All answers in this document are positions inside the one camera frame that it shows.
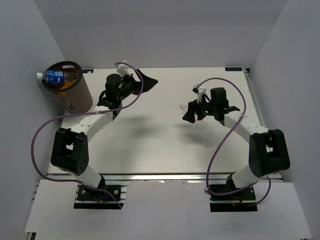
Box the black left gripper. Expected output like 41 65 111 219
116 69 157 102

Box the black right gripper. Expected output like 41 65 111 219
182 94 217 124

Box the clear bottle blue-white cap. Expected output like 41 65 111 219
178 103 215 141

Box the orange juice bottle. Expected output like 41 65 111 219
51 79 77 90

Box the blue label clear bottle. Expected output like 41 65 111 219
36 70 80 85

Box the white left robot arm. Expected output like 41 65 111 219
50 69 158 200

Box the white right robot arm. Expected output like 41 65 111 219
182 85 290 200

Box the small sticker near bin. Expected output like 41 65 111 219
82 69 94 74

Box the brown cylindrical bin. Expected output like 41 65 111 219
40 61 93 114

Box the blue table label sticker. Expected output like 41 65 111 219
225 67 243 72

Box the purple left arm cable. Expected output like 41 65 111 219
30 61 145 209

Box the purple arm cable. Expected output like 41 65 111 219
194 77 272 206
30 61 145 209

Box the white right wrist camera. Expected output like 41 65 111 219
192 84 207 104

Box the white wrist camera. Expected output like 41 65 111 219
192 84 207 104
115 59 131 78

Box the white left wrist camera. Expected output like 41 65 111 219
115 59 131 78

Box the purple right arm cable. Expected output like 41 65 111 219
194 77 272 206

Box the aluminium front rail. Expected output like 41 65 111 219
47 173 231 181

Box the aluminium rail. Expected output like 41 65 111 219
244 67 284 181
47 173 231 181

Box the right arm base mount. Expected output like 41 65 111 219
204 186 258 213

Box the aluminium right side rail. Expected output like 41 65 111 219
244 67 284 181

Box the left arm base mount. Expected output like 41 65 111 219
73 182 127 210

